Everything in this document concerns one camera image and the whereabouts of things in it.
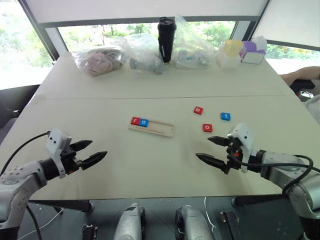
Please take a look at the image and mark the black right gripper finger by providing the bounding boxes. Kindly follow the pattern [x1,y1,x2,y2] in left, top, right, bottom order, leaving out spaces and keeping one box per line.
[195,153,229,171]
[207,135,230,147]

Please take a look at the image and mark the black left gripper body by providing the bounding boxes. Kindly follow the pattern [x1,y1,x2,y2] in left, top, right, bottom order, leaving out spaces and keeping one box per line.
[59,146,85,175]

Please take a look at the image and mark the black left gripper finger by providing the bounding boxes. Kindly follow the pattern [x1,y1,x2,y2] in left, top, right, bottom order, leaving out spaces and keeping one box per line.
[81,150,108,172]
[70,139,94,152]

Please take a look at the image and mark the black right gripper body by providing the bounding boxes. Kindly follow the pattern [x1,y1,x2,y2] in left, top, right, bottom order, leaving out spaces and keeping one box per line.
[223,138,244,175]

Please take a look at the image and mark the wooden letter tray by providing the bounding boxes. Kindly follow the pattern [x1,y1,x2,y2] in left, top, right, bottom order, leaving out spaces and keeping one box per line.
[128,116,176,138]

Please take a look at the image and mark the silver rounded robot leg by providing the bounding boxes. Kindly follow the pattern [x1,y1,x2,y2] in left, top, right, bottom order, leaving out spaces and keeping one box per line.
[174,204,216,240]
[112,202,147,240]

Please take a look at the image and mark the black table leg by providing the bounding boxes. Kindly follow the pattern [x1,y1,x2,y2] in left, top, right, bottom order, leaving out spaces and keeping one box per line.
[230,193,286,208]
[27,199,96,214]

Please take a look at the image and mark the black chair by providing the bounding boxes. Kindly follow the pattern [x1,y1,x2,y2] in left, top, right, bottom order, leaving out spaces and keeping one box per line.
[0,84,41,146]

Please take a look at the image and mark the plastic bag with pink items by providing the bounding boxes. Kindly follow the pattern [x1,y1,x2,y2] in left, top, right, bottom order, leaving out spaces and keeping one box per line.
[74,47,125,77]

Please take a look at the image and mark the yellow and white box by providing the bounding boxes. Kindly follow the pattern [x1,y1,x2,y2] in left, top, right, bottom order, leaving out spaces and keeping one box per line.
[215,39,244,72]

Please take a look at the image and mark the clear plastic bag blue items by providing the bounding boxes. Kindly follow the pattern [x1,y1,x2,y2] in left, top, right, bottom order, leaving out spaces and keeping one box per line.
[173,15,216,71]

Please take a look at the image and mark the purple and white box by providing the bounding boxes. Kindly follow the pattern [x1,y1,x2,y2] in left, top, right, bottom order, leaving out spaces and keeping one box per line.
[239,35,268,65]

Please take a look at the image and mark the plastic bag with grey items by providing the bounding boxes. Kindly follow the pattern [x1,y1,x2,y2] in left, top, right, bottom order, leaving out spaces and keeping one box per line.
[111,33,166,76]

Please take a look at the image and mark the black tumbler with lid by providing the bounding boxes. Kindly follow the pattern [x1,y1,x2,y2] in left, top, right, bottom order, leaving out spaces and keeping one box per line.
[157,16,178,65]

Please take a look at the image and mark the narrow white roller blind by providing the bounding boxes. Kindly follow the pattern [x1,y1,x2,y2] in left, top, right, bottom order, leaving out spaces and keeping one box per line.
[252,0,320,46]

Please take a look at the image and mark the wide white roller blind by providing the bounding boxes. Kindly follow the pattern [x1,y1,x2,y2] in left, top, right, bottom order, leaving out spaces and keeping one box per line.
[19,0,270,25]

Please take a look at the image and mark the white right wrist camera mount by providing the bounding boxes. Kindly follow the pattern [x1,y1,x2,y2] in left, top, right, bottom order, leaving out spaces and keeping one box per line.
[226,122,254,174]

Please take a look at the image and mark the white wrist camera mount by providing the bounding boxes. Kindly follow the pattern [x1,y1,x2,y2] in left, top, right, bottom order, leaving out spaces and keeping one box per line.
[46,129,73,179]
[226,122,254,174]

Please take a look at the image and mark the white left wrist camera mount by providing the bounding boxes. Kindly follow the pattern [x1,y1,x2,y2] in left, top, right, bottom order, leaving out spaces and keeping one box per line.
[46,129,73,179]

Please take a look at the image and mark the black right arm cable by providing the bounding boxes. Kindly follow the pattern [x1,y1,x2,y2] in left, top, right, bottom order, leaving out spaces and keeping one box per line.
[234,154,315,196]

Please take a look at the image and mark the thin white cable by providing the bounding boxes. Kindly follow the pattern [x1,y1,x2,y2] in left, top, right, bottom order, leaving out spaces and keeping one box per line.
[203,197,216,235]

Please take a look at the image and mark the black metal bracket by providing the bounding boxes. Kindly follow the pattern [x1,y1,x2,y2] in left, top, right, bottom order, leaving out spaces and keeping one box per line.
[219,211,242,240]
[81,224,99,240]

